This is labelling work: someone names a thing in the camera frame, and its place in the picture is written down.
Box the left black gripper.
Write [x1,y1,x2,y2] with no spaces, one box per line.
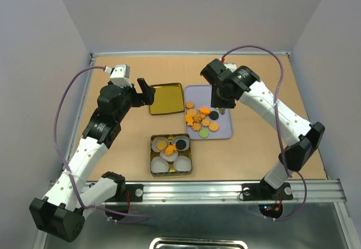
[116,78,156,122]

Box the green sandwich cookie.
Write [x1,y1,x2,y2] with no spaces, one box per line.
[199,128,209,139]

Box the black sandwich cookie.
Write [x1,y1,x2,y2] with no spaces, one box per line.
[175,139,187,150]
[209,110,219,121]

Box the round dotted biscuit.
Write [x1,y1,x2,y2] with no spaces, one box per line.
[208,122,219,132]
[156,140,168,151]

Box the orange fish cookie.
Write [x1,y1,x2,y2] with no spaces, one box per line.
[198,106,212,115]
[164,145,177,156]
[185,114,194,127]

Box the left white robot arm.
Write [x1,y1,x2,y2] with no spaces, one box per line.
[29,78,156,242]

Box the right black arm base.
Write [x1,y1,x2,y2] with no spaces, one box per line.
[239,181,293,220]

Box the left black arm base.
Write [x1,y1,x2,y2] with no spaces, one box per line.
[104,184,144,214]

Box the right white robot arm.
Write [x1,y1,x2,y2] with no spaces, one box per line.
[200,59,325,198]

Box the tan maple leaf cookie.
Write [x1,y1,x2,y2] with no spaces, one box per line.
[201,118,211,127]

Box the gold tin lid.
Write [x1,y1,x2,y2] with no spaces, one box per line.
[149,83,185,115]

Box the orange swirl meringue cookie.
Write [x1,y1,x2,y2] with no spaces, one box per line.
[193,114,202,123]

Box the lilac plastic tray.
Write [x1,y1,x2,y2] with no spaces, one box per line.
[184,84,235,141]

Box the plain round tan cookie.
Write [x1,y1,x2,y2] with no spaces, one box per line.
[185,101,194,109]

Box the white paper cupcake liner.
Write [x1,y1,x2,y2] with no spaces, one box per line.
[160,150,178,162]
[173,155,192,172]
[150,157,169,174]
[151,137,169,153]
[171,135,190,152]

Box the green christmas cookie tin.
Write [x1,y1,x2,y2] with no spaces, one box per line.
[149,134,193,177]

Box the steel tray front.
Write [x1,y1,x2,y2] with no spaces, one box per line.
[149,237,248,249]

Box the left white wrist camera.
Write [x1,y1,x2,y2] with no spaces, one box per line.
[110,64,131,88]

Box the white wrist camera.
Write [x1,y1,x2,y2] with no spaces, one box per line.
[110,64,131,88]
[224,63,237,72]

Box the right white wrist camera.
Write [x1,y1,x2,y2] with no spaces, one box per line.
[224,63,237,72]

